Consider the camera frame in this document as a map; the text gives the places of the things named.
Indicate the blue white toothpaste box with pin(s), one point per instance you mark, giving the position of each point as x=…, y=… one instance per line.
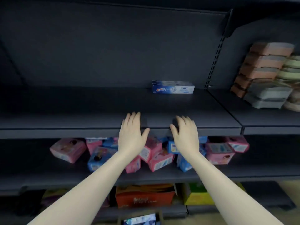
x=173, y=87

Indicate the person's right hand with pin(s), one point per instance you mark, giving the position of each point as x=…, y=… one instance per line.
x=187, y=138

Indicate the pile of pink blue boxes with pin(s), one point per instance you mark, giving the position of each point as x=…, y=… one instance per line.
x=157, y=156

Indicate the yellow packet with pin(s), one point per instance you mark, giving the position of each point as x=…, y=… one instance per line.
x=55, y=195

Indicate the grey lunch box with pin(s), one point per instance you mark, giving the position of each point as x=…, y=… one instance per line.
x=267, y=94

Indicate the slotted dark shelf upright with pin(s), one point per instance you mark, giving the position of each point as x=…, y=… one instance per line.
x=213, y=63

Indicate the person's right thumb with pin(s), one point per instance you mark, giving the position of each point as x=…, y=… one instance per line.
x=174, y=132

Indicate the yellow green box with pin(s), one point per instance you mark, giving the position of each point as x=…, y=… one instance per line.
x=199, y=195

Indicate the beige lunch box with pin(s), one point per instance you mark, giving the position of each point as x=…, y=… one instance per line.
x=294, y=100

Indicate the dark grey shelf board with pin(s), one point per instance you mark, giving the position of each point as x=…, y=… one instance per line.
x=70, y=114
x=262, y=119
x=58, y=173

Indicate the person's left thumb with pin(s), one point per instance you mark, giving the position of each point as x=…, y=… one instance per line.
x=144, y=135

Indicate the green lunch box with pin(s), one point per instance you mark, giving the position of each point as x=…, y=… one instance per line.
x=293, y=62
x=289, y=74

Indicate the orange lunch box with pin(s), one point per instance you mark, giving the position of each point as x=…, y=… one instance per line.
x=257, y=73
x=238, y=90
x=242, y=81
x=271, y=49
x=264, y=61

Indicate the person's right forearm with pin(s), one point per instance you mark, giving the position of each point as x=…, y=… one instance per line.
x=225, y=189

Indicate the person's left middle finger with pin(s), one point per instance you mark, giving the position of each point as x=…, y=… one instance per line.
x=133, y=120

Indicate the person's left little finger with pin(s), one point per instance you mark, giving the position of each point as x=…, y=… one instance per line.
x=123, y=126

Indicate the person's left forearm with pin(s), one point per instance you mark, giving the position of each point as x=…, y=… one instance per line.
x=86, y=187

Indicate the person's left hand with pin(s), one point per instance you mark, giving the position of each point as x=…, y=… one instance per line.
x=131, y=138

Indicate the blue patterned packet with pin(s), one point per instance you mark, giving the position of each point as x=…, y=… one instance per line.
x=140, y=220

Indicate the orange cardboard carton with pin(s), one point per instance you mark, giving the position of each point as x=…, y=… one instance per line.
x=145, y=196

